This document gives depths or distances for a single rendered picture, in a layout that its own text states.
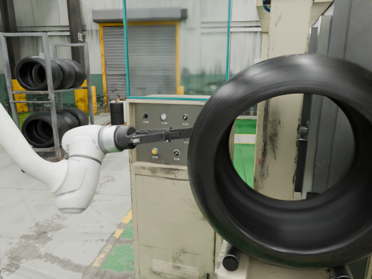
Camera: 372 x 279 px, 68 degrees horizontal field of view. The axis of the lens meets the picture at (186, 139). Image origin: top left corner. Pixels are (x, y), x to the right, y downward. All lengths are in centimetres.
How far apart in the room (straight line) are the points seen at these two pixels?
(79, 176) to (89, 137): 13
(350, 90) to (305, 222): 50
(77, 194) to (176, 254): 101
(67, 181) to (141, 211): 90
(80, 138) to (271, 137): 66
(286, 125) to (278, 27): 33
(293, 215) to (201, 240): 75
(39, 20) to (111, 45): 281
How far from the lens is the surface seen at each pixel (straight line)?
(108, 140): 88
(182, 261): 176
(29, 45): 1212
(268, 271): 98
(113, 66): 1047
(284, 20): 104
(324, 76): 66
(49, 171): 86
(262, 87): 65
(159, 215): 165
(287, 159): 107
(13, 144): 85
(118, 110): 706
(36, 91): 421
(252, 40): 980
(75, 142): 93
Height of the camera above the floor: 140
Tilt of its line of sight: 13 degrees down
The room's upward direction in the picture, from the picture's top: straight up
